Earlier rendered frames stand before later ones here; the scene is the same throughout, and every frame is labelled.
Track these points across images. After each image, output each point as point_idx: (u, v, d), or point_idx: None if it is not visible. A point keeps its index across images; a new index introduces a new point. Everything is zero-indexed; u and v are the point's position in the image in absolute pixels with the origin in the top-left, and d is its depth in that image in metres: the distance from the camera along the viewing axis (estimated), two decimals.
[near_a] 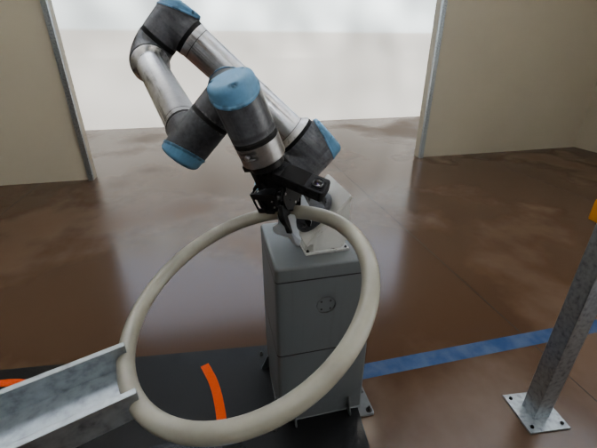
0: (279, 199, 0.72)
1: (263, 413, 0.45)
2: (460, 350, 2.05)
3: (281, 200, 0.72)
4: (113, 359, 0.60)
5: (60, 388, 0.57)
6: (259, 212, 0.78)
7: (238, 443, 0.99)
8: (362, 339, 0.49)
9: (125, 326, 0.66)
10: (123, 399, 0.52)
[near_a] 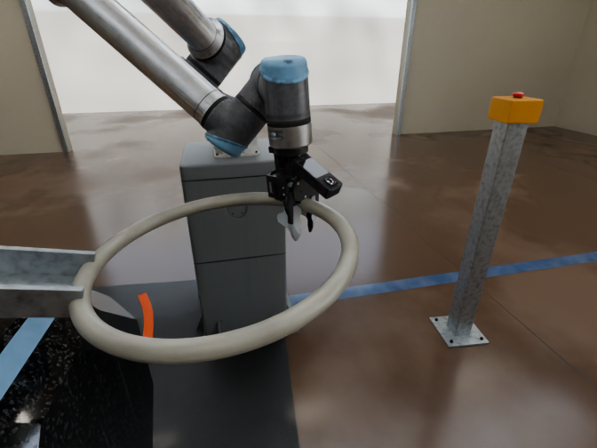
0: (290, 186, 0.74)
1: (183, 341, 0.43)
2: (397, 284, 2.08)
3: (291, 187, 0.74)
4: (79, 262, 0.62)
5: (21, 268, 0.59)
6: (269, 196, 0.80)
7: (115, 303, 1.02)
8: (310, 314, 0.47)
9: (105, 243, 0.68)
10: (68, 291, 0.52)
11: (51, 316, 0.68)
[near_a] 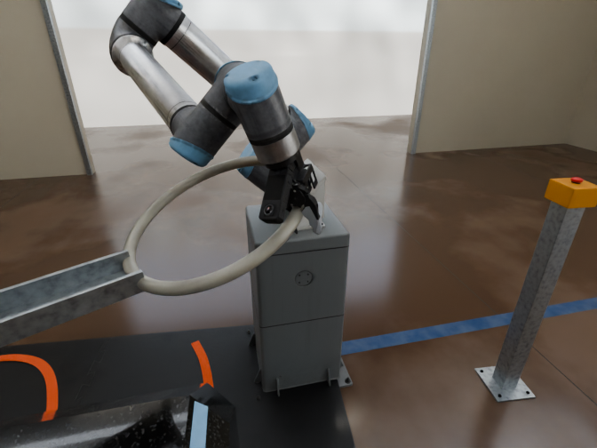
0: None
1: (231, 266, 0.70)
2: (438, 329, 2.16)
3: None
4: (120, 260, 0.83)
5: (83, 280, 0.79)
6: None
7: (217, 392, 1.10)
8: (295, 222, 0.75)
9: (126, 243, 0.89)
10: (134, 275, 0.75)
11: (202, 443, 0.76)
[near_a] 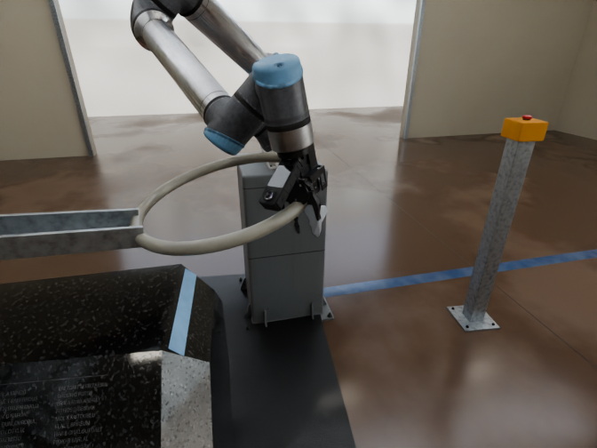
0: None
1: (222, 236, 0.71)
2: (416, 277, 2.34)
3: None
4: (128, 217, 0.87)
5: (91, 226, 0.84)
6: None
7: None
8: (295, 211, 0.76)
9: (139, 204, 0.93)
10: (134, 228, 0.78)
11: (191, 292, 0.93)
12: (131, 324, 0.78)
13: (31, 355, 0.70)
